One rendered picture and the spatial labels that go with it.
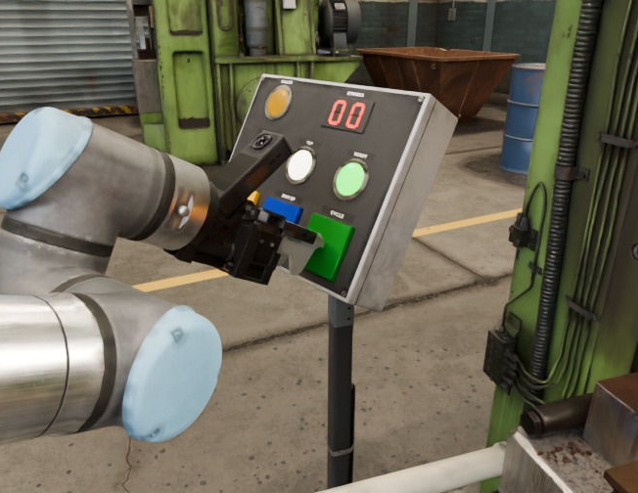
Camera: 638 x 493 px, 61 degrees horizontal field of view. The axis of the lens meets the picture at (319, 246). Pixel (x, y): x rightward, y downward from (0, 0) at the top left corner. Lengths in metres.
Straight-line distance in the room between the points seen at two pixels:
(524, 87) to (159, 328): 4.78
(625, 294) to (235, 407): 1.56
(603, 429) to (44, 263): 0.51
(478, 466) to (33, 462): 1.46
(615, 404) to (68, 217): 0.49
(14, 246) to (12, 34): 7.58
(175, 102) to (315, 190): 4.34
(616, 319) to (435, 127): 0.32
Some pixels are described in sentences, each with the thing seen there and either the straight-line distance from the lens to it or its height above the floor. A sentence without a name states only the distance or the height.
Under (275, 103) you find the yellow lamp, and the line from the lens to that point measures 0.88.
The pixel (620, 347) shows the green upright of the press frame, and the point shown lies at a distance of 0.75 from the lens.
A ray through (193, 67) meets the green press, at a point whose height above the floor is 0.87.
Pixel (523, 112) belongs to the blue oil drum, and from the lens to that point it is 5.06.
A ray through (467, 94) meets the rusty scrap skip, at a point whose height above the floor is 0.41.
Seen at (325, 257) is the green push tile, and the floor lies 1.00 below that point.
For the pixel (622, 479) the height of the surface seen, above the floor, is 1.01.
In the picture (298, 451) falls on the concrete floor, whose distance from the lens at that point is 1.87.
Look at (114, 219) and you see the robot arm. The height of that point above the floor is 1.13.
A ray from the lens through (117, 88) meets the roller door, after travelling 8.16.
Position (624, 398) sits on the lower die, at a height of 0.98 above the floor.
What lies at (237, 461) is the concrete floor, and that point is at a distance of 1.86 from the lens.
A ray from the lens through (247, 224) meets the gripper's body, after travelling 0.60.
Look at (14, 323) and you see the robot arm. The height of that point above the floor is 1.14.
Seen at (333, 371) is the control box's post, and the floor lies 0.71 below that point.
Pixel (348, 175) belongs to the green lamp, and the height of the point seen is 1.09.
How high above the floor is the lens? 1.29
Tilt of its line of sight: 23 degrees down
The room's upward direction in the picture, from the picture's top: straight up
